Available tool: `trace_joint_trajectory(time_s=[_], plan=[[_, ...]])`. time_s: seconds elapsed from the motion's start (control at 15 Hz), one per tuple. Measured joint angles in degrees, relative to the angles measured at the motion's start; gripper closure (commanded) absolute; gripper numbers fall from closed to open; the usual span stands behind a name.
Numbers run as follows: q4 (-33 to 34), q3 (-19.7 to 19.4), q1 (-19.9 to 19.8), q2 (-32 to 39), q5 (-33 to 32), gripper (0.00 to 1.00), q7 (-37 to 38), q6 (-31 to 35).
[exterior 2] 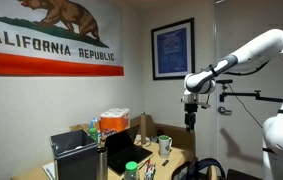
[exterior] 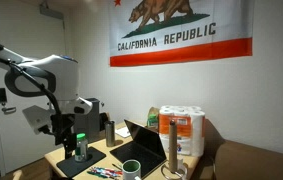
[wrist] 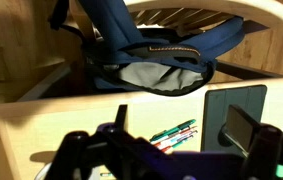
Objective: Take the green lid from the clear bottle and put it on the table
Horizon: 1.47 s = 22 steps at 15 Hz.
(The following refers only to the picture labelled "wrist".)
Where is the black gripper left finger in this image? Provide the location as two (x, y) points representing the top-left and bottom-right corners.
(44, 104), (169, 180)

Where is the green pen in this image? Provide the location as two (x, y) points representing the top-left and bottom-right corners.
(149, 118), (197, 142)

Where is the light wooden chair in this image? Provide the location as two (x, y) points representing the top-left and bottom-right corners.
(123, 0), (283, 30)

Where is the purple and white pen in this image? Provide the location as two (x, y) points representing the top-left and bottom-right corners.
(156, 130), (199, 150)

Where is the dark green tablet case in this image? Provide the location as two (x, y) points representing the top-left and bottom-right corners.
(200, 84), (268, 158)

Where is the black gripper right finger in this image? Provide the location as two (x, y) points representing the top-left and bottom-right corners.
(223, 104), (283, 180)

